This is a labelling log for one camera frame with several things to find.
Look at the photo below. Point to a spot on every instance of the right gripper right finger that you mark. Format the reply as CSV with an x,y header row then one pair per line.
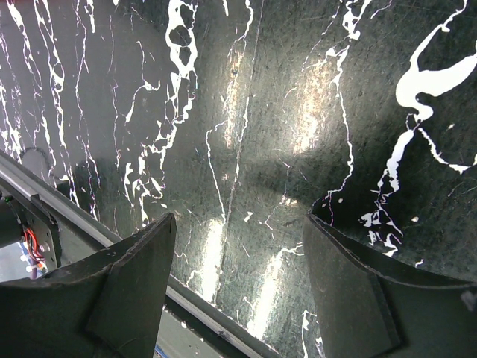
x,y
370,305

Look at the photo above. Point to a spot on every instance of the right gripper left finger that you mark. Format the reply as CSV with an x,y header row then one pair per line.
x,y
106,305

